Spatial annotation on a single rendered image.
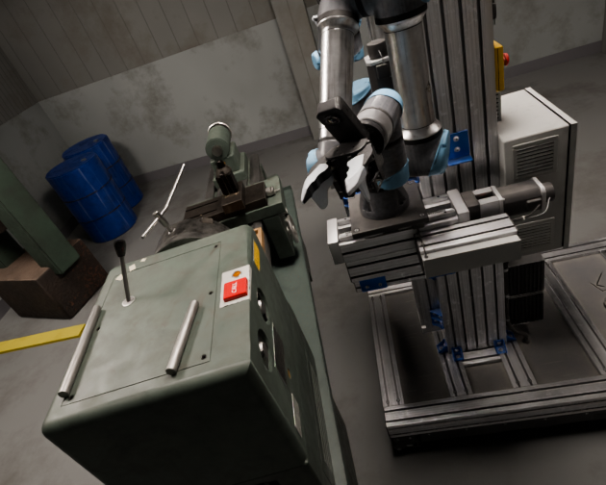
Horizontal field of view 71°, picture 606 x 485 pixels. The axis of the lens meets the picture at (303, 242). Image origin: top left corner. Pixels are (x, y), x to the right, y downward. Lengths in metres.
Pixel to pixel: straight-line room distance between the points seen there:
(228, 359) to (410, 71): 0.76
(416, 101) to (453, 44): 0.26
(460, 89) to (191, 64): 4.09
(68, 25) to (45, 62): 0.53
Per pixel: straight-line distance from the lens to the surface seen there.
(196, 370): 0.93
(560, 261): 2.51
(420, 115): 1.12
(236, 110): 5.20
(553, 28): 5.47
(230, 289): 1.05
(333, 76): 0.99
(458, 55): 1.33
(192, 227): 1.47
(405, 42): 1.06
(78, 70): 5.66
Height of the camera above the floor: 1.88
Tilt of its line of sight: 34 degrees down
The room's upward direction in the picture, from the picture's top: 21 degrees counter-clockwise
